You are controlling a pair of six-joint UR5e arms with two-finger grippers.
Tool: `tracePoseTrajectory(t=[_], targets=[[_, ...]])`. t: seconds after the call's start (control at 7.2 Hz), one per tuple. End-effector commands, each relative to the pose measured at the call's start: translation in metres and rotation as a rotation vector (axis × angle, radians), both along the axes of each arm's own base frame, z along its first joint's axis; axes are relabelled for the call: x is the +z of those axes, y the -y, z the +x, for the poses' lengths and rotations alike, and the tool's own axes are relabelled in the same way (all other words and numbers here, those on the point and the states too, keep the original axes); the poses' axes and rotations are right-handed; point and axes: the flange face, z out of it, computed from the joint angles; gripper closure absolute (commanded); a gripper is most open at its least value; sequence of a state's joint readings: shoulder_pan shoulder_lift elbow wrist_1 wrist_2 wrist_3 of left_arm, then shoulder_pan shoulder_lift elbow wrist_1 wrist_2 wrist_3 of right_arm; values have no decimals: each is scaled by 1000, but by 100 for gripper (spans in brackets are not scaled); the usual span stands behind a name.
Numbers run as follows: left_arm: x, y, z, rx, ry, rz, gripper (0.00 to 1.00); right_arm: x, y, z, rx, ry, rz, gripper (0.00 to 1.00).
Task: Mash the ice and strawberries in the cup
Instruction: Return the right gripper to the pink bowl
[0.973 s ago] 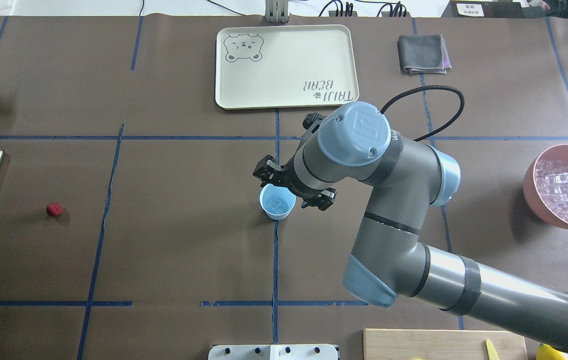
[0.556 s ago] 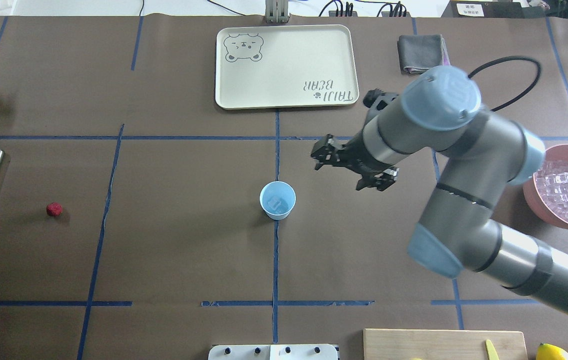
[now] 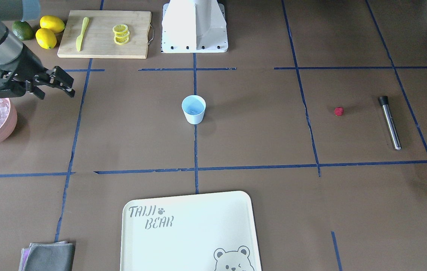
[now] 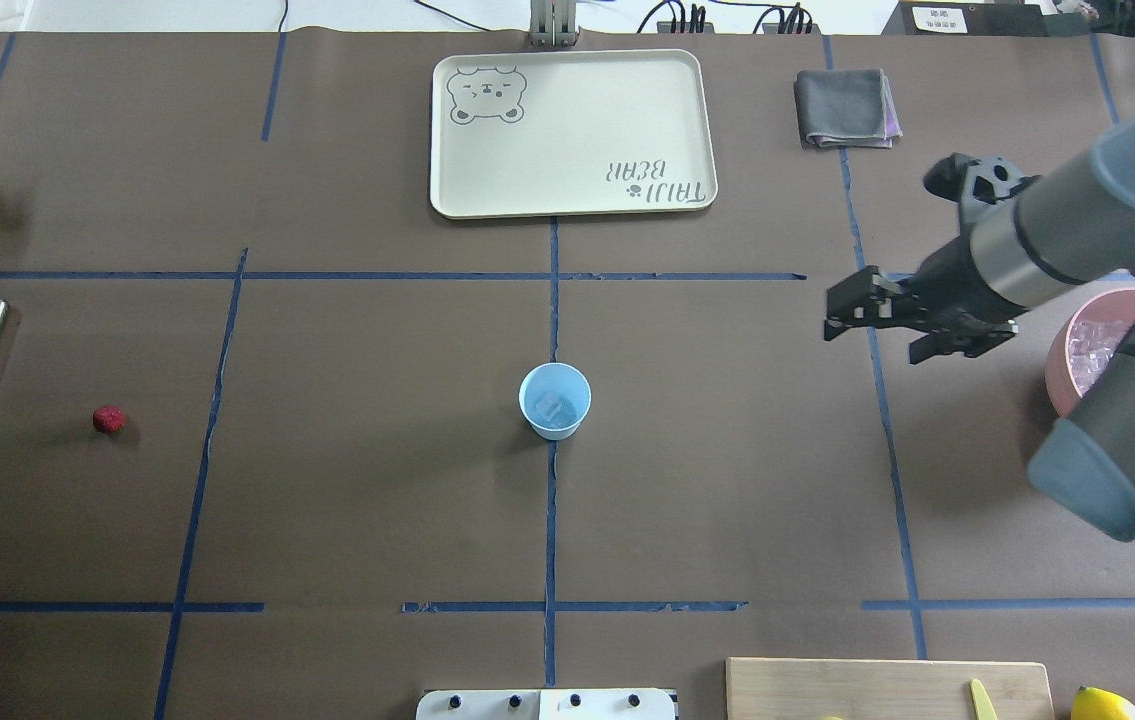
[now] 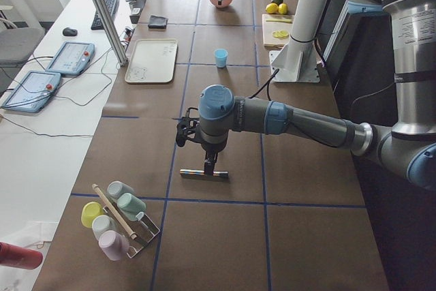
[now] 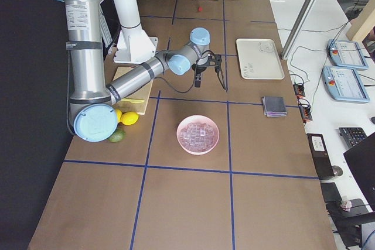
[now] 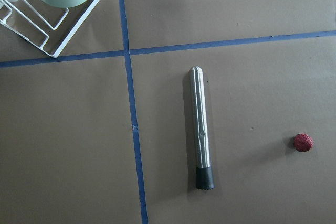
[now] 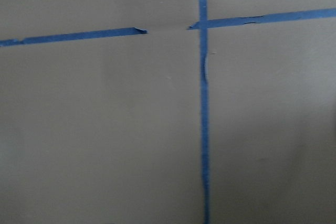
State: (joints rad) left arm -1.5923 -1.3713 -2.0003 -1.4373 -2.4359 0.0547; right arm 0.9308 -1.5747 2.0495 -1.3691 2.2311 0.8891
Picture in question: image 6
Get lower orange circuit board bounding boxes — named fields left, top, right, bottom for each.
left=298, top=98, right=313, bottom=123

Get upper teach pendant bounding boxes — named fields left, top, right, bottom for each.
left=328, top=39, right=369, bottom=70

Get computer mouse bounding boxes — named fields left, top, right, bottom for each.
left=332, top=165, right=343, bottom=177

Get black laptop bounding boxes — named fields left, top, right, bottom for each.
left=344, top=133, right=375, bottom=205

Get upper orange circuit board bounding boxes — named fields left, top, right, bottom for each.
left=293, top=83, right=305, bottom=98

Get ice cubes in bowl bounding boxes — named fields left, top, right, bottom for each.
left=178, top=122, right=217, bottom=152

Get yellow lemon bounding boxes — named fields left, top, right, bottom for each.
left=114, top=109, right=122, bottom=123
left=120, top=112, right=139, bottom=126

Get folded grey cloth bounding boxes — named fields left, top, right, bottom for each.
left=262, top=96, right=287, bottom=117

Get cream bear tray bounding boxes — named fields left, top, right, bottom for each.
left=236, top=39, right=285, bottom=80

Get lower teach pendant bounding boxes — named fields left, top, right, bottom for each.
left=322, top=66, right=370, bottom=103

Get wooden cutting board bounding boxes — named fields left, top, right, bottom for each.
left=110, top=67, right=153, bottom=115

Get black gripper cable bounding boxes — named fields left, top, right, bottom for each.
left=155, top=37, right=217, bottom=94

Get green avocado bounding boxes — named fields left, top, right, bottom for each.
left=108, top=128, right=125, bottom=143

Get orange circuit board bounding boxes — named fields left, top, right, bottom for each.
left=293, top=83, right=305, bottom=98
left=298, top=98, right=313, bottom=123

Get black box with label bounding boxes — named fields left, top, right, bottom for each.
left=306, top=133, right=334, bottom=180

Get aluminium frame post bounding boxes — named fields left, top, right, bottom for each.
left=281, top=0, right=316, bottom=60

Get pink bowl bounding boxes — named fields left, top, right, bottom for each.
left=176, top=115, right=220, bottom=155

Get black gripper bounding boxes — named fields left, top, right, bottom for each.
left=192, top=53, right=227, bottom=91

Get black keyboard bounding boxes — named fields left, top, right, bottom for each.
left=339, top=127, right=367, bottom=148

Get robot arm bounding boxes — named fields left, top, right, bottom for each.
left=57, top=0, right=221, bottom=142

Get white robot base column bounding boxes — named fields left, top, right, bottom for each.
left=113, top=0, right=158, bottom=64

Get teach pendant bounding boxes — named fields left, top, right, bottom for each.
left=322, top=66, right=370, bottom=103
left=328, top=39, right=369, bottom=70

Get yellow plastic knife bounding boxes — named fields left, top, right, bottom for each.
left=121, top=98, right=145, bottom=104

